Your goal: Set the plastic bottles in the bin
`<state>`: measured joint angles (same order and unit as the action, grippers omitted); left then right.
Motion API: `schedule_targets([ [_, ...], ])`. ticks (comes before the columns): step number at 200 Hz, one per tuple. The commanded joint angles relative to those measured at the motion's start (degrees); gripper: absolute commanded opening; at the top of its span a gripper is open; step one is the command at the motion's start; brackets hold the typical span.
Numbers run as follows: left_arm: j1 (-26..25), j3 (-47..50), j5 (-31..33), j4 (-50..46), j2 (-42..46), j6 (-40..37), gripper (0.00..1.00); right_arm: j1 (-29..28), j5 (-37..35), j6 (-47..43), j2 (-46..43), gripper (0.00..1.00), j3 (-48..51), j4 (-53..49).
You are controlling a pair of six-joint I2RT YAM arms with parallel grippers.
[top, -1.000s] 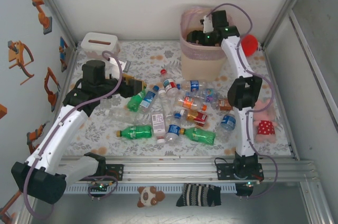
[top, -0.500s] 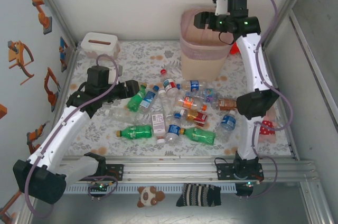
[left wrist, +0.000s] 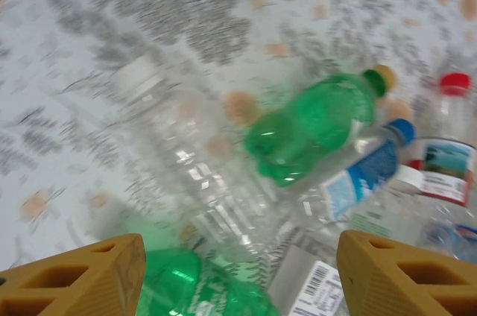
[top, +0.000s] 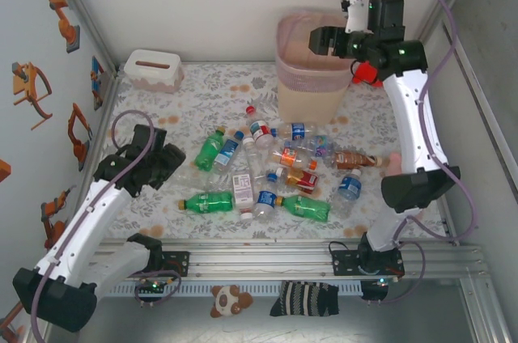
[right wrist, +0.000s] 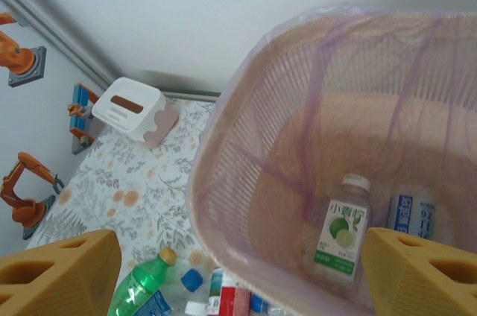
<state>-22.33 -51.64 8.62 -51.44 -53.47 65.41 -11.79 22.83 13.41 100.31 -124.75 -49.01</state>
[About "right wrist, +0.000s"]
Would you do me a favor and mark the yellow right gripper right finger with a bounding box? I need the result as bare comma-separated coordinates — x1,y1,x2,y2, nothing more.
361,228,477,316

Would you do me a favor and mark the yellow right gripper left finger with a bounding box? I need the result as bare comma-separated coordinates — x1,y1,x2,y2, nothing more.
0,229,122,316

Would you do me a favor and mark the crushed clear bottle blue label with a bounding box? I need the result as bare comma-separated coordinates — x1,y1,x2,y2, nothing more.
385,183,437,242

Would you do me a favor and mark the green bottle with blue label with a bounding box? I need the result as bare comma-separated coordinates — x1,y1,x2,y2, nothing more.
107,247,178,316

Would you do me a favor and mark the lime drink bottle white cap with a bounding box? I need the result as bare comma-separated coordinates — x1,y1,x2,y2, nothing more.
312,173,372,287

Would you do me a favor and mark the slim clear bottle blue label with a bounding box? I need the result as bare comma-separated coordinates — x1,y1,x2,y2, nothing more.
180,268,209,316

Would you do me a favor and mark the clear bottle blue red label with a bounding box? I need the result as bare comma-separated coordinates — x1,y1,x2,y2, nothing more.
250,291,284,316

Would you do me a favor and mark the clear bottle red cap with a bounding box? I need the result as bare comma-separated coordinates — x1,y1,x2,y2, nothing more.
208,270,254,316

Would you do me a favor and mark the beige bin with pink liner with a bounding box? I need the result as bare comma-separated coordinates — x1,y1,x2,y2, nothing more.
188,2,477,316

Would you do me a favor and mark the floral patterned table mat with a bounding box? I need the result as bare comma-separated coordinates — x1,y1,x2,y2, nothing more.
25,95,224,316

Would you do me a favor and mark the white pink tissue box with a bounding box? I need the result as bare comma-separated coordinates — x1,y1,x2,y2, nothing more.
92,77,180,145

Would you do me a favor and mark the blue orange machine wall sticker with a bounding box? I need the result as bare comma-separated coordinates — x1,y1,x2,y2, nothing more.
67,83,101,155

